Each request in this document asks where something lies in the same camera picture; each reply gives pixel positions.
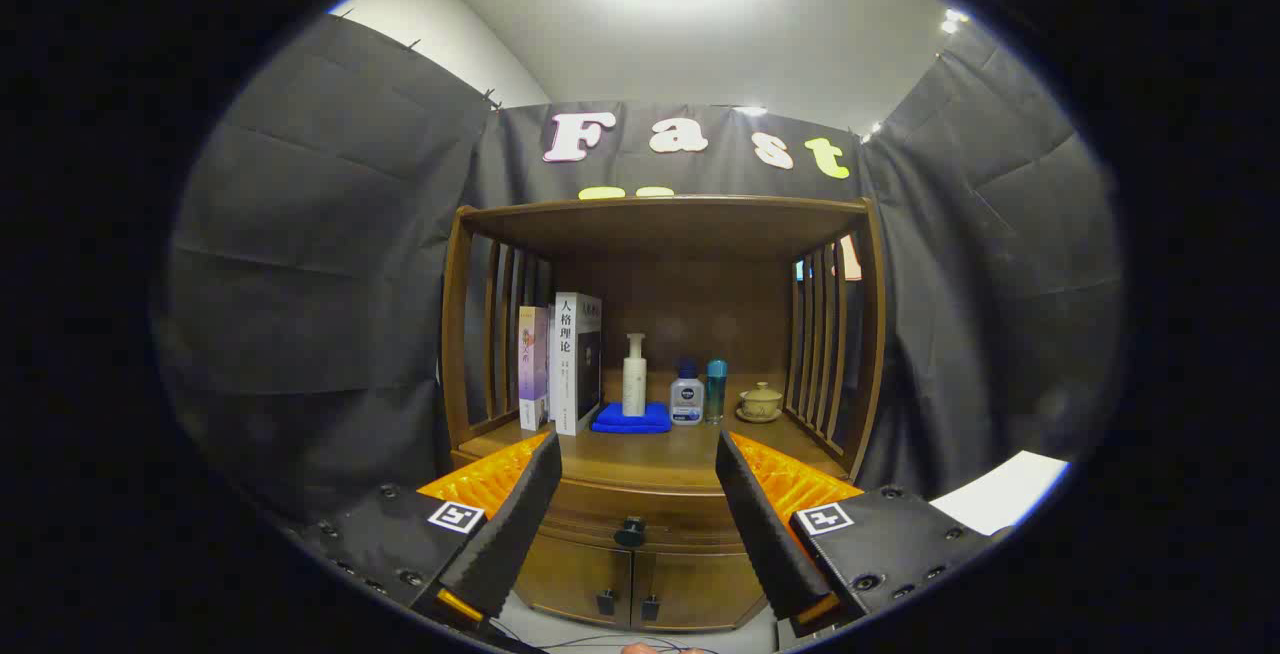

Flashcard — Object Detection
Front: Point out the white pump bottle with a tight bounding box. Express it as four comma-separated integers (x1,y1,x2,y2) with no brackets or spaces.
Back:
622,333,648,418

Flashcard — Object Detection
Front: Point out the wooden cabinet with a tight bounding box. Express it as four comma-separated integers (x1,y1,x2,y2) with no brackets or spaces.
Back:
440,196,888,633

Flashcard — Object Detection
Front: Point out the wooden drawer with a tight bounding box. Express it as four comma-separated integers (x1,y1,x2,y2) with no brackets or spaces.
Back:
535,479,761,550

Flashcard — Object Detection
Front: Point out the white bottle with blue cap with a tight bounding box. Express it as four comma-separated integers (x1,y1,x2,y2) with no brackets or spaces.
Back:
670,362,705,426

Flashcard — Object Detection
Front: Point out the ceramic lidded teacup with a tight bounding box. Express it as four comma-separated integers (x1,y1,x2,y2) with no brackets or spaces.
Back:
737,381,785,424

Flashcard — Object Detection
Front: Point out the black backdrop cloth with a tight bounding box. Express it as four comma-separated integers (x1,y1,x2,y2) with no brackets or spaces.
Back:
150,12,1126,535

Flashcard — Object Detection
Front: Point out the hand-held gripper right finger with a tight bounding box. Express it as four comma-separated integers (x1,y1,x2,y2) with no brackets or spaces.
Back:
714,430,1001,635

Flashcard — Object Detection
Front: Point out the purple book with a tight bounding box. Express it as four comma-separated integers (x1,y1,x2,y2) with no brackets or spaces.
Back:
518,306,551,432

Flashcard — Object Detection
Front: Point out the wooden cabinet door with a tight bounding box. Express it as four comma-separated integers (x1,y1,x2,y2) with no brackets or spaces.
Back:
632,549,766,632
515,534,633,627

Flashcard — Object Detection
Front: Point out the white board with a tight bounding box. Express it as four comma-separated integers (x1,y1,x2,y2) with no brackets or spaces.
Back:
930,451,1071,536

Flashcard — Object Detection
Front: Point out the wooden countertop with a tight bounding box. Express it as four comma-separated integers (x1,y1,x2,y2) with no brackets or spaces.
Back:
452,370,851,491

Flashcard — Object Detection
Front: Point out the blue folded cloth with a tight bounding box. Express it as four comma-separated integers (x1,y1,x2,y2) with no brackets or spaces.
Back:
591,402,673,434

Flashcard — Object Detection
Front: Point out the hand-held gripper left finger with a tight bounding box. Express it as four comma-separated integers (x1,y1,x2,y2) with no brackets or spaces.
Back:
296,431,564,635

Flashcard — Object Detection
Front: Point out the thick white book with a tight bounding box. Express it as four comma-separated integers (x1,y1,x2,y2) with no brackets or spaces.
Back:
552,292,603,436

